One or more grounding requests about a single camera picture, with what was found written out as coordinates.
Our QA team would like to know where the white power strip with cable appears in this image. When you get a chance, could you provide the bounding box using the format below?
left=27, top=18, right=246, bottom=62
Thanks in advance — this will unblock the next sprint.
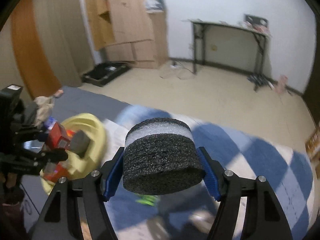
left=158, top=61, right=196, bottom=80

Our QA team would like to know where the blue white checkered rug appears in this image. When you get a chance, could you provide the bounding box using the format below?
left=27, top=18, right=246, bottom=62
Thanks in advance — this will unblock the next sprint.
left=103, top=106, right=314, bottom=239

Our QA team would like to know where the pink bag on floor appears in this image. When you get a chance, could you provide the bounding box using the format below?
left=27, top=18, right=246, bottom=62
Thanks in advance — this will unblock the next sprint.
left=275, top=75, right=288, bottom=94

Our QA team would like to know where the black white foam cylinder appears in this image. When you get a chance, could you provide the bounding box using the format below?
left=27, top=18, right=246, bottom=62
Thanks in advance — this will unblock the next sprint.
left=123, top=118, right=205, bottom=195

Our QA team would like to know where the yellow plastic tray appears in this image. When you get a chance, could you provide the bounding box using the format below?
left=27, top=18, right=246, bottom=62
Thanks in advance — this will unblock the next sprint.
left=39, top=112, right=107, bottom=196

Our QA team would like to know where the beige cloth bag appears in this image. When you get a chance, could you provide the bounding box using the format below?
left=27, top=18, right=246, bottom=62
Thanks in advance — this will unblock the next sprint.
left=34, top=89, right=64, bottom=127

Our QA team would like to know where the dark Huangshan cigarette box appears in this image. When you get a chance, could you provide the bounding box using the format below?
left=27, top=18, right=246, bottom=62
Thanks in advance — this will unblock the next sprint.
left=68, top=130, right=91, bottom=158

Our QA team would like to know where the black case on floor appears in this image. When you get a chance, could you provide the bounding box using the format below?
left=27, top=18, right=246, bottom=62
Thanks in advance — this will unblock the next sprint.
left=81, top=61, right=131, bottom=87

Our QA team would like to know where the red box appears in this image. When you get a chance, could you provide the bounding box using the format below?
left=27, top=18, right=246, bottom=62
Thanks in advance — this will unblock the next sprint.
left=45, top=122, right=71, bottom=150

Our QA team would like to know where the wooden cabinet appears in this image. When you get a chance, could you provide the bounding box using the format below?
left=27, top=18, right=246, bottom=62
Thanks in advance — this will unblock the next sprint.
left=84, top=0, right=169, bottom=69

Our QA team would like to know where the red silver cigarette carton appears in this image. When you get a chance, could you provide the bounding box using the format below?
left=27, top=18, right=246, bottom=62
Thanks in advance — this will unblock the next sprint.
left=42, top=161, right=70, bottom=183

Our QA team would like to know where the black folding table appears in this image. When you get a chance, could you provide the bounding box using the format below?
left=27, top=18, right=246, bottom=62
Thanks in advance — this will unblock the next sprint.
left=190, top=19, right=273, bottom=91

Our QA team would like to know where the green toy on rug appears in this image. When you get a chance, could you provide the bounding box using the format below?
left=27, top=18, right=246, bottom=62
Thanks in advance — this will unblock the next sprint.
left=136, top=194, right=158, bottom=206

